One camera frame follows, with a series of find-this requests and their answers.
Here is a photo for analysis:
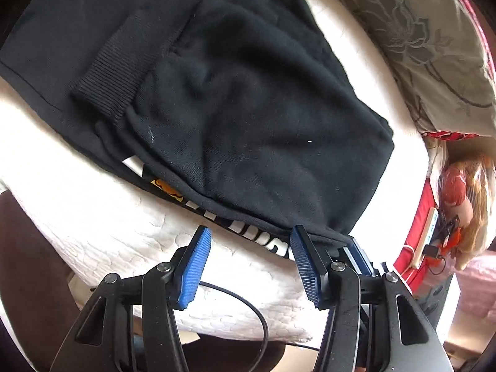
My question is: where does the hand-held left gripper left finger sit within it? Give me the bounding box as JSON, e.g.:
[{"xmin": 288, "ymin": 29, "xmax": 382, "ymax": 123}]
[{"xmin": 50, "ymin": 225, "xmax": 213, "ymax": 372}]

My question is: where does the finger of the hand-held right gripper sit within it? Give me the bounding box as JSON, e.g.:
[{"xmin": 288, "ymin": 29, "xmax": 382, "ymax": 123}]
[{"xmin": 339, "ymin": 236, "xmax": 390, "ymax": 277}]

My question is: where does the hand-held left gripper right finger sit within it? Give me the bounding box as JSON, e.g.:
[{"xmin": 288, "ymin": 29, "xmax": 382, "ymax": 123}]
[{"xmin": 290, "ymin": 225, "xmax": 456, "ymax": 372}]

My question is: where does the black sweatshirt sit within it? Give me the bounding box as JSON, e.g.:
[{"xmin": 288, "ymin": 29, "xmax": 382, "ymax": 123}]
[{"xmin": 0, "ymin": 0, "xmax": 396, "ymax": 260}]

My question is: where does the white power strip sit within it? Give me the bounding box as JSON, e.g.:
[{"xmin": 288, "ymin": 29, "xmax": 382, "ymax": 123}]
[{"xmin": 413, "ymin": 207, "xmax": 440, "ymax": 270}]

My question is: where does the plain red cloth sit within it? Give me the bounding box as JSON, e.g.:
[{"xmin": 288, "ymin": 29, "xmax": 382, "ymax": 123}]
[{"xmin": 393, "ymin": 178, "xmax": 442, "ymax": 291}]

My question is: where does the white quilted mattress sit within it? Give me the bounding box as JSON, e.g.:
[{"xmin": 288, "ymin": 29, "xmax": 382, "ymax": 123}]
[{"xmin": 0, "ymin": 0, "xmax": 431, "ymax": 342}]

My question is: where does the plush doll in plastic bag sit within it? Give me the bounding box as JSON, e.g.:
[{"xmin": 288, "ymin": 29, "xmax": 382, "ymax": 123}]
[{"xmin": 438, "ymin": 155, "xmax": 496, "ymax": 272}]

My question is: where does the pink cloth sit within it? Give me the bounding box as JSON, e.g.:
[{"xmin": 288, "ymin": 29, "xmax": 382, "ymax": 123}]
[{"xmin": 457, "ymin": 254, "xmax": 496, "ymax": 311}]

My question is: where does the brown cloth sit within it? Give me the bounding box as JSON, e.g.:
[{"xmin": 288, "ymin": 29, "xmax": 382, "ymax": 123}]
[{"xmin": 0, "ymin": 190, "xmax": 287, "ymax": 372}]

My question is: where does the grey floral pillow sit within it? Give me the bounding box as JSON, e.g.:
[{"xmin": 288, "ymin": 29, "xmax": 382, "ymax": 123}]
[{"xmin": 302, "ymin": 0, "xmax": 496, "ymax": 138}]

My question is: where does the black cable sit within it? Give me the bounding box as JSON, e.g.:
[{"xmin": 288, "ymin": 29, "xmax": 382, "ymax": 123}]
[{"xmin": 199, "ymin": 283, "xmax": 322, "ymax": 351}]

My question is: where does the black charger with orange cable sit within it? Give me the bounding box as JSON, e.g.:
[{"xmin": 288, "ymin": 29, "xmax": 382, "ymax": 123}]
[{"xmin": 424, "ymin": 219, "xmax": 463, "ymax": 276}]

